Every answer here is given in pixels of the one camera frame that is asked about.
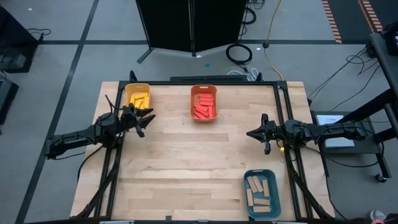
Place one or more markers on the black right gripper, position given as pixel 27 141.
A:
pixel 273 132

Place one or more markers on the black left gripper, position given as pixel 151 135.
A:
pixel 129 118

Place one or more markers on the yellow plastic bin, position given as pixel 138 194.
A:
pixel 138 87

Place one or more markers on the teal plastic bin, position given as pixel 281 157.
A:
pixel 274 202

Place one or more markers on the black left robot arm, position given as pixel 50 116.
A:
pixel 77 140

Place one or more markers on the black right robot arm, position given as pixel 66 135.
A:
pixel 326 130

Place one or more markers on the orange plastic bin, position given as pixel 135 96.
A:
pixel 203 88

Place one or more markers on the white sheet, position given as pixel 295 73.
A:
pixel 329 119

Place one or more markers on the black flat bar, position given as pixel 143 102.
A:
pixel 208 78

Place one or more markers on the black folding partition screen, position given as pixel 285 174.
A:
pixel 168 25

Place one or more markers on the black side cart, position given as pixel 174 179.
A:
pixel 363 155

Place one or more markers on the black diagonal rig beam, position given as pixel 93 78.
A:
pixel 373 105

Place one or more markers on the black caster wheel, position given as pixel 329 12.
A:
pixel 380 178

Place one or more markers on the black equipment box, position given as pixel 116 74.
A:
pixel 7 99

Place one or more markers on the person's shoe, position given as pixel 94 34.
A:
pixel 377 214

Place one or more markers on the red round object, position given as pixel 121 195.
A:
pixel 378 222

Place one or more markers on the black equipment cabinet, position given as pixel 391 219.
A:
pixel 15 37

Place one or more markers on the black table frame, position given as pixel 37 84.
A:
pixel 174 83

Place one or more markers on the black rig post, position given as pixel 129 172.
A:
pixel 384 59

